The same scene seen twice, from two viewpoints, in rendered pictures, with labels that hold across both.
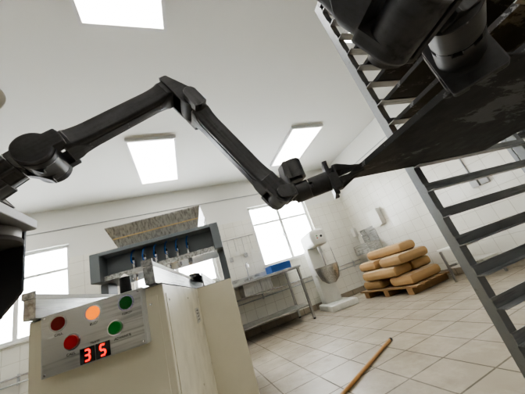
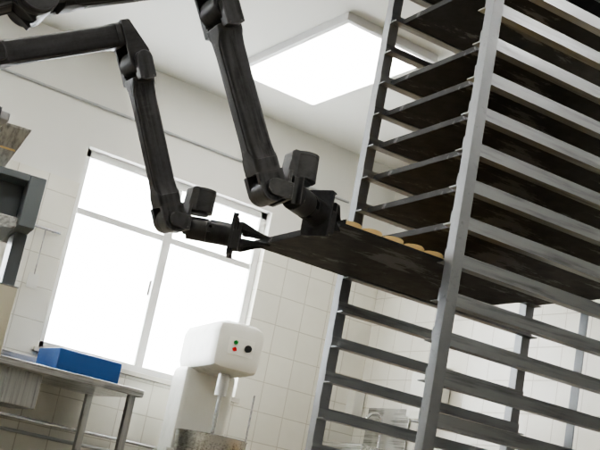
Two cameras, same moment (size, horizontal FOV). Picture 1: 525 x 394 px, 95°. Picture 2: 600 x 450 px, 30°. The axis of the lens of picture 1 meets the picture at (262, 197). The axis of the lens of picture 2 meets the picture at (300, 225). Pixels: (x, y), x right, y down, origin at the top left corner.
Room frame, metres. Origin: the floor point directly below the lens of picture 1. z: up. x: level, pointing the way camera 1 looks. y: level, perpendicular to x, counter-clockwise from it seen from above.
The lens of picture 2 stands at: (-1.95, 0.05, 0.33)
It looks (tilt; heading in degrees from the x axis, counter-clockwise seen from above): 15 degrees up; 351
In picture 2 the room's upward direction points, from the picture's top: 11 degrees clockwise
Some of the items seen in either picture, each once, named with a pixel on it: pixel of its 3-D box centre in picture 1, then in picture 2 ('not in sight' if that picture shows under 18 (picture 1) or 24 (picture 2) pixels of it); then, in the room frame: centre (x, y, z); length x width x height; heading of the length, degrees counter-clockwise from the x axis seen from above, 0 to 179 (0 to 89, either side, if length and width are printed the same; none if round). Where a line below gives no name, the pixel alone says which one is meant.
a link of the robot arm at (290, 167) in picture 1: (287, 181); (188, 209); (0.66, -0.08, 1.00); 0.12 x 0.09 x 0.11; 110
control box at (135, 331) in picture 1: (97, 329); not in sight; (0.65, 0.51, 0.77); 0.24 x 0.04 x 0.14; 103
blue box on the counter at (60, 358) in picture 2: (278, 267); (78, 367); (4.63, 0.13, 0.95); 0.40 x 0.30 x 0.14; 115
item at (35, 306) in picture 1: (152, 299); not in sight; (1.58, 0.87, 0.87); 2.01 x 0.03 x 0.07; 13
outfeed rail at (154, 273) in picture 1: (198, 284); not in sight; (1.64, 0.58, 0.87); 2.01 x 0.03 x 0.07; 13
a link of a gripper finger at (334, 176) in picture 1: (347, 175); (251, 241); (0.65, -0.25, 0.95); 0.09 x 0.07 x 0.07; 80
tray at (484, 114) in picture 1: (481, 123); (401, 269); (0.60, -0.61, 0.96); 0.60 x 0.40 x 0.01; 110
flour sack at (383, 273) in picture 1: (385, 272); not in sight; (4.35, -1.54, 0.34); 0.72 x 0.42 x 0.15; 27
